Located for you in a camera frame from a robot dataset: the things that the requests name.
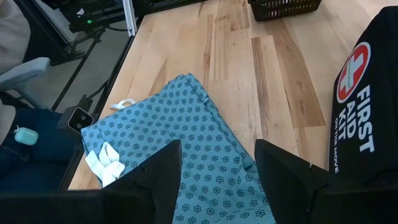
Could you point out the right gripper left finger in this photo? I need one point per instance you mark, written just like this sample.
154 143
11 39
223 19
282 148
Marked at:
161 186

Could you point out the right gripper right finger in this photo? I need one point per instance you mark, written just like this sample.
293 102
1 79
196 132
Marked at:
286 186

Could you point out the black plastic slotted basket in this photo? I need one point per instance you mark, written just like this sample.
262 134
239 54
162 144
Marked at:
283 9

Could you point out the teal patterned folded gown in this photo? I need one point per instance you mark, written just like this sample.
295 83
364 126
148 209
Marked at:
192 140

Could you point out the person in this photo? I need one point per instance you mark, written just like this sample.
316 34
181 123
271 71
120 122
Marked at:
37 161

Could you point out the black first aid kit pouch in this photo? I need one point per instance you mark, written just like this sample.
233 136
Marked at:
367 77

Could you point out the teal earbud case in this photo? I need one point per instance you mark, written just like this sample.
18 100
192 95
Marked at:
26 136

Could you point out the black device with green light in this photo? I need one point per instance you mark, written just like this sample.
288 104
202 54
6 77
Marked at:
93 23

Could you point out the small black table camera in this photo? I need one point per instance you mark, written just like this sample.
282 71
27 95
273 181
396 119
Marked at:
77 119

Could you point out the silver frame bracket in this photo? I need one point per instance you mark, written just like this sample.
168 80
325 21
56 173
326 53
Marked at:
129 18

